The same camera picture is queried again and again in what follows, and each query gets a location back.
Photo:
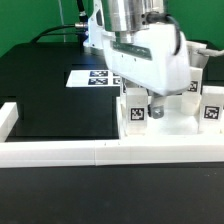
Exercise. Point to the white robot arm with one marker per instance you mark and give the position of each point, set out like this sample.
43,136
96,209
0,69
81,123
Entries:
124,18

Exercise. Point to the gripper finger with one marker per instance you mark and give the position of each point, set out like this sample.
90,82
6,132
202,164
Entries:
156,106

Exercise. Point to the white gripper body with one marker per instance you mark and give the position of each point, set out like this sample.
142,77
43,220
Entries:
150,61

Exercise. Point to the white square table top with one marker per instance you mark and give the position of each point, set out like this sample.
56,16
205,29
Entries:
173,123

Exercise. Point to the white U-shaped obstacle fence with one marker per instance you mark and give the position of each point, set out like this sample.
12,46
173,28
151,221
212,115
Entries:
155,150

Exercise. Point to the white marker sheet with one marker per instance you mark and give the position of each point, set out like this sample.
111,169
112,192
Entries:
92,78

